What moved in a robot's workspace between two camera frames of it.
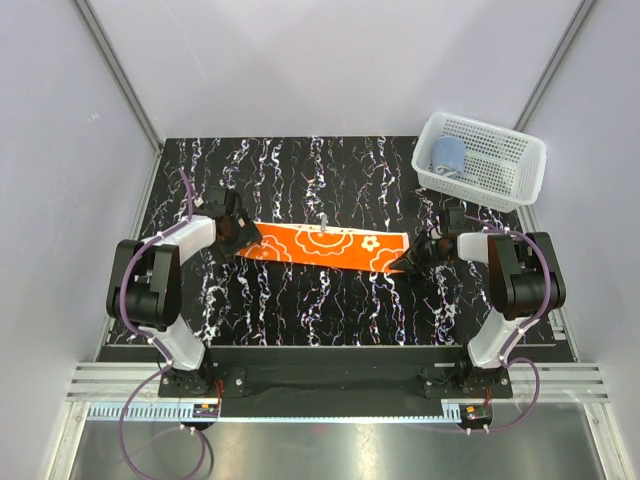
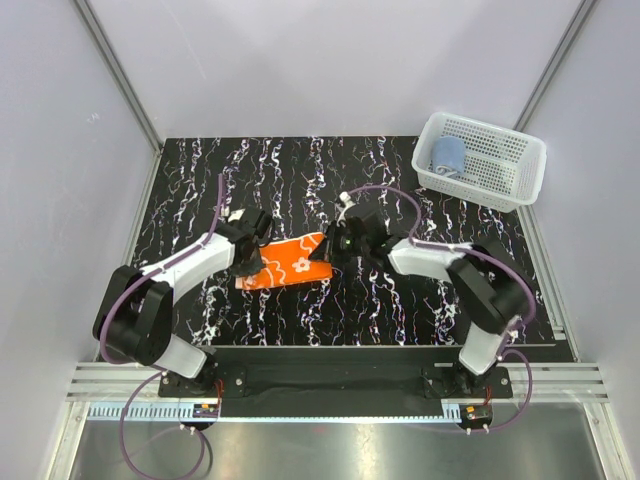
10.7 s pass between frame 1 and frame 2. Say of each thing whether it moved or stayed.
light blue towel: stayed
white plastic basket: stayed
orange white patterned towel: moved
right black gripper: moved
